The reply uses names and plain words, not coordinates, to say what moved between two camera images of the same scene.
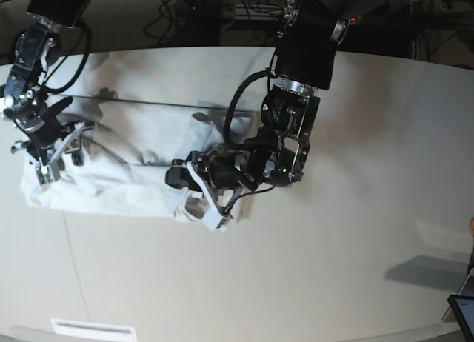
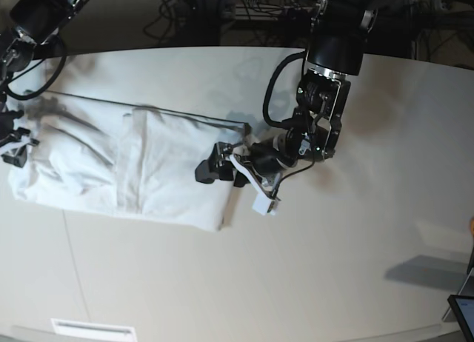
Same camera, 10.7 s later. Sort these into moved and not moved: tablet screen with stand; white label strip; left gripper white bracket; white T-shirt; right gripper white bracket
Moved: right gripper white bracket; white T-shirt; left gripper white bracket
Not moved: tablet screen with stand; white label strip
